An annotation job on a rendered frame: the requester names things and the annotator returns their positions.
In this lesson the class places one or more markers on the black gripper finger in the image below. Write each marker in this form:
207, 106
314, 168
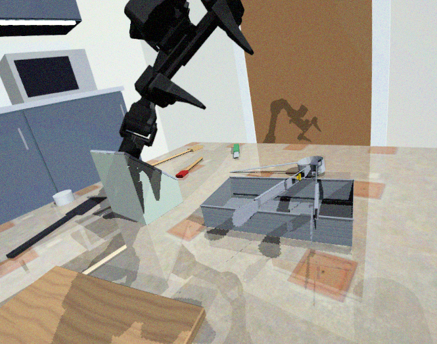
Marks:
170, 92
230, 19

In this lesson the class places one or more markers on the grey saucepan with long handle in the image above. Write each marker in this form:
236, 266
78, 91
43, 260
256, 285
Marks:
303, 163

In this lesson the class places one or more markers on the light brown wooden board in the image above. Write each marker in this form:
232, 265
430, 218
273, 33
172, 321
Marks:
68, 307

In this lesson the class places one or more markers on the white short cylinder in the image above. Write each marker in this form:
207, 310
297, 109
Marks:
64, 197

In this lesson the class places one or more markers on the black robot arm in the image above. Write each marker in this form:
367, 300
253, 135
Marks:
148, 18

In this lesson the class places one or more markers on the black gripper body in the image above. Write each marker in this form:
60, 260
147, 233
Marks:
180, 41

